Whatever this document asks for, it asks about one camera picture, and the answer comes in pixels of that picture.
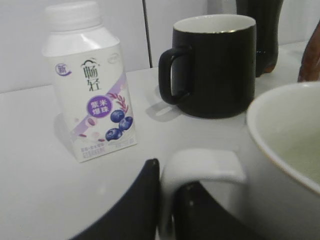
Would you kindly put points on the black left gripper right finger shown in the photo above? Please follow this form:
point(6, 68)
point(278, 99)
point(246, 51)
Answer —
point(198, 216)

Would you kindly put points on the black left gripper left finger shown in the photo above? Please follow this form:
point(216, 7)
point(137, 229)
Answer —
point(135, 215)

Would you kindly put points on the white ceramic mug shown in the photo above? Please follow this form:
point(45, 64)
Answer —
point(278, 164)

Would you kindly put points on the black ceramic mug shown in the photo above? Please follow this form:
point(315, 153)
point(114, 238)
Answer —
point(210, 70)

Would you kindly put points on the white yogurt drink carton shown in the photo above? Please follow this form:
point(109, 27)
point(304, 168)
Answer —
point(86, 64)

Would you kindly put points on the brown Nescafe coffee bottle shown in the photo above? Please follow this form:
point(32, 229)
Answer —
point(310, 63)

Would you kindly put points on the dark cola bottle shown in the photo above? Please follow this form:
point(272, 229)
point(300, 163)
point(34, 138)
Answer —
point(266, 14)

